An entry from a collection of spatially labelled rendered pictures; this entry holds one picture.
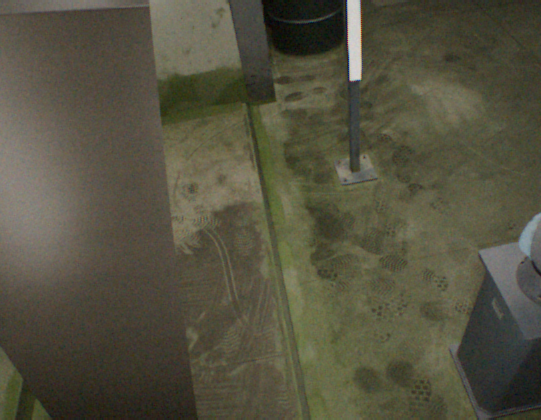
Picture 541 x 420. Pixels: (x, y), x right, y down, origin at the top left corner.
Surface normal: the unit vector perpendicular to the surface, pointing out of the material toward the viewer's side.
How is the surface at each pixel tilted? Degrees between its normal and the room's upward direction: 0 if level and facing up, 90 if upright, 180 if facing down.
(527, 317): 0
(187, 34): 90
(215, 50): 90
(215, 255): 0
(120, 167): 91
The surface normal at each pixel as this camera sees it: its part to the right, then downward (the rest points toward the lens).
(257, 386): -0.14, -0.68
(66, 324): 0.24, 0.69
